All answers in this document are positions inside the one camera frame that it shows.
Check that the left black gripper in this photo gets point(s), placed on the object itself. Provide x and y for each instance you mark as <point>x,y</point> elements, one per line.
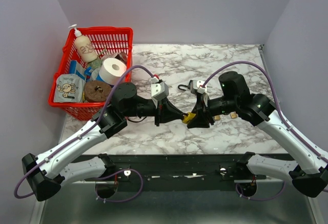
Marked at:
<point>166,112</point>

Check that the small brass padlock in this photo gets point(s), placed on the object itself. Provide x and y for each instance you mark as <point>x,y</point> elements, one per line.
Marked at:
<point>233,115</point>

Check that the small yellow padlock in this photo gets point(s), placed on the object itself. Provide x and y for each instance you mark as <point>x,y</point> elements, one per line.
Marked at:
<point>188,117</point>

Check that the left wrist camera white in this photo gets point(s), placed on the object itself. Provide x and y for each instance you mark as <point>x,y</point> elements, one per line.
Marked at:
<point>159,90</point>

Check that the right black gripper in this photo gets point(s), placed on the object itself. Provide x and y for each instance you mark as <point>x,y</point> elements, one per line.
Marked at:
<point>202,112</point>

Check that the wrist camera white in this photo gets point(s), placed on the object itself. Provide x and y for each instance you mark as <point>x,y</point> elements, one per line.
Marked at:
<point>198,87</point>
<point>159,90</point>

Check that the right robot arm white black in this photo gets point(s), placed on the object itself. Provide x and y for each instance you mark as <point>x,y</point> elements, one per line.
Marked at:
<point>307,172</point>

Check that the black padlock with keys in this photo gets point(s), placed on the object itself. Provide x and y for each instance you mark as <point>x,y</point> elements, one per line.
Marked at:
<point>189,87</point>

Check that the white toilet paper roll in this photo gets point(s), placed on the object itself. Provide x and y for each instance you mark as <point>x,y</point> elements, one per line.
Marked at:
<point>111,70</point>

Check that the brown round wicker item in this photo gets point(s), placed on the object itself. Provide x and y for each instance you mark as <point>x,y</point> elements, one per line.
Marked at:
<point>96,91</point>

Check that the cream pump lotion bottle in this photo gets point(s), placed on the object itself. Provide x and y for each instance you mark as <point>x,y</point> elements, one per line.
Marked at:
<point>84,45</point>

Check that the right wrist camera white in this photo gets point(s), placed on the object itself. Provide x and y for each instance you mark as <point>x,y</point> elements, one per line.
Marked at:
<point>198,87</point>

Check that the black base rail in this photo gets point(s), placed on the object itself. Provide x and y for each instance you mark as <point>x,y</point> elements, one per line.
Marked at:
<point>166,173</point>

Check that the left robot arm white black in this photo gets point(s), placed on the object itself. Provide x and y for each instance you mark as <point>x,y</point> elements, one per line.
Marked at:
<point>48,172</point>

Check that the grey cartoon pouch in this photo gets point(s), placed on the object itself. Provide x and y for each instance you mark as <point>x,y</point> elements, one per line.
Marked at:
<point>69,89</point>

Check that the blue packet in basket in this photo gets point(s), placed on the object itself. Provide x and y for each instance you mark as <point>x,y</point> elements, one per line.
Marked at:
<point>77,69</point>

